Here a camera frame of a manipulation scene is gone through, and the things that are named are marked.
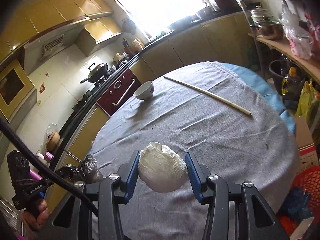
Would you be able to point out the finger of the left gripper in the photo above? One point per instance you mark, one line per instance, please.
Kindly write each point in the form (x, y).
(65, 172)

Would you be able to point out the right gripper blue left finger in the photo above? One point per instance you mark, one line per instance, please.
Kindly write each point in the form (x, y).
(131, 176)

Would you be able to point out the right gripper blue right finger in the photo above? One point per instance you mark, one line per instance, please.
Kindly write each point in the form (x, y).
(196, 176)

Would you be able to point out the black plastic bag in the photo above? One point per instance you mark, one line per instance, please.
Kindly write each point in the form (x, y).
(87, 171)

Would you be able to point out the blue plastic bag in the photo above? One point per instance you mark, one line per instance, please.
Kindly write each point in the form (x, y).
(296, 205)

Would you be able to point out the person left hand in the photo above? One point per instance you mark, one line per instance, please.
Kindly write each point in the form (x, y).
(40, 220)

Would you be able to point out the clay pot on counter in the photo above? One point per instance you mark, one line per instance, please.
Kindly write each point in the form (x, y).
(52, 141)

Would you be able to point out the grey tablecloth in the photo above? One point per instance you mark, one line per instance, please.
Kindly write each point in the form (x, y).
(260, 148)

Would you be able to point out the long wooden stick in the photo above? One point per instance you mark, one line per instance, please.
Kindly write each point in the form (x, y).
(212, 95)

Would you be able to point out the white ceramic bowl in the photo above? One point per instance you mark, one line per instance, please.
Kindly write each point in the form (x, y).
(145, 91)

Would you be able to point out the red built-in oven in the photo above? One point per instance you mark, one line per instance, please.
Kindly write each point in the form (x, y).
(118, 92)

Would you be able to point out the black wok on stove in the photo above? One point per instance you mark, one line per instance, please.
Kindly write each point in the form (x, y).
(96, 72)

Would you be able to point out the red plastic basket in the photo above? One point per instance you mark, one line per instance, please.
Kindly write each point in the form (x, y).
(308, 180)

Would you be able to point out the cardboard box on floor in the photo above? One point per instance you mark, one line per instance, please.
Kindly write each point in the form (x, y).
(306, 147)

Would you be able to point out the range hood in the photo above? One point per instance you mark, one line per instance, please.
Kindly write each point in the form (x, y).
(41, 49)

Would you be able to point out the cooking oil bottle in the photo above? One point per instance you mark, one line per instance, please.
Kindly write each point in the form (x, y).
(292, 84)

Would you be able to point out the metal storage shelf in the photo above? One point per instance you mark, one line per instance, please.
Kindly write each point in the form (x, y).
(275, 38)

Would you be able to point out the pink white plastic bag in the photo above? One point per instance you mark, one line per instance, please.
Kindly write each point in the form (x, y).
(304, 43)

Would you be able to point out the black microwave oven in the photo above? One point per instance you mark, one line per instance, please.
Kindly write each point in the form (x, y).
(225, 6)

